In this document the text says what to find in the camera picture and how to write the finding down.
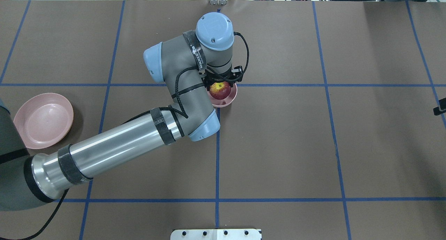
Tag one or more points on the red yellow apple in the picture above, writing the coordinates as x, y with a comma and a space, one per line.
220, 90

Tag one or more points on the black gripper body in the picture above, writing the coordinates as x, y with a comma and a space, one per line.
210, 83

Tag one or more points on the pink plate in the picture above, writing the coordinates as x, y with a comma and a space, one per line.
44, 120

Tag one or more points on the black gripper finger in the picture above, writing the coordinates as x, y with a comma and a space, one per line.
441, 108

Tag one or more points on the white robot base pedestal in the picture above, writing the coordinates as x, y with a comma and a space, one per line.
216, 234

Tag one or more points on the pink bowl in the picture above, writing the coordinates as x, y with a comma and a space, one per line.
224, 102

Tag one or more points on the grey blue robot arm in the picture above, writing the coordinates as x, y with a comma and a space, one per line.
188, 64

